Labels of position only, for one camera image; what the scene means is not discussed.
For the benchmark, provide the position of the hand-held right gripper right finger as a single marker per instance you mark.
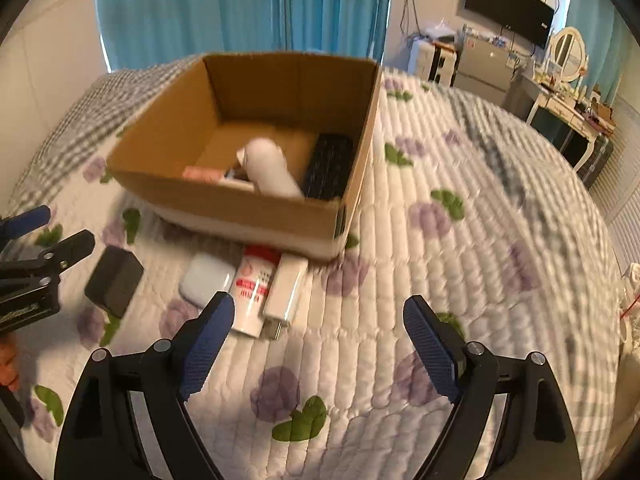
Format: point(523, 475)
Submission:
point(430, 350)

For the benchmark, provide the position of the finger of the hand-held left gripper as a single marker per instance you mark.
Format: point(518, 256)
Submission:
point(33, 217)
point(70, 250)

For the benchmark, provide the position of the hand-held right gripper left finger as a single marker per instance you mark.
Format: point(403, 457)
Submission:
point(210, 345)

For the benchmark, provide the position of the small black box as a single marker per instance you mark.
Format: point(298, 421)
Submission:
point(114, 282)

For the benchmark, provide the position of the white earbud case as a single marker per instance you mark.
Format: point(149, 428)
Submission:
point(207, 280)

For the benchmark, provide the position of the white tube red label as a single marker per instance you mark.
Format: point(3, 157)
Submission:
point(252, 292)

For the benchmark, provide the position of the white charger block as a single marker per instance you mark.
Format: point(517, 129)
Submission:
point(286, 290)

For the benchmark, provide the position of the cardboard box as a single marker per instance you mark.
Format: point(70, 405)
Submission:
point(225, 210)

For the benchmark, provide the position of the grey checked blanket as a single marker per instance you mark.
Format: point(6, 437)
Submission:
point(85, 110)

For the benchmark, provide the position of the pink flat packet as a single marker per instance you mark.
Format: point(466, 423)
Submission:
point(200, 173)

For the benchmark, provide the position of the white plastic bottle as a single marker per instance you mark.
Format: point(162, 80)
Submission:
point(270, 165)

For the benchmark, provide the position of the white plastic bag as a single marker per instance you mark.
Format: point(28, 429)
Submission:
point(631, 325)

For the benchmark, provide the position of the black ridged keyboard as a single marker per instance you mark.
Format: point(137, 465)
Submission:
point(327, 165)

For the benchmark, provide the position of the white vanity table with mirror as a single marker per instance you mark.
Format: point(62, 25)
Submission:
point(590, 152)

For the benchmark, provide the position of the blue window curtain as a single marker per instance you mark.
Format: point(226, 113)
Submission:
point(200, 5)

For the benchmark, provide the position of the white dressing table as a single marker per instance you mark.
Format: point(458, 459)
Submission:
point(565, 107)

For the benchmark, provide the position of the silver small fridge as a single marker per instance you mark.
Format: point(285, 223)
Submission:
point(485, 67)

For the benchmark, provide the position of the white storage cabinet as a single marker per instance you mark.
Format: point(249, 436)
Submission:
point(420, 60)

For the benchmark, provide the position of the oval vanity mirror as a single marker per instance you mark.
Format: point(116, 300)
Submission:
point(567, 52)

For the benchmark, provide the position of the blue side curtain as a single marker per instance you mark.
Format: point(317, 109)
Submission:
point(595, 25)

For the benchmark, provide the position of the black wall television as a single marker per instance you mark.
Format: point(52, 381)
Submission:
point(505, 2)

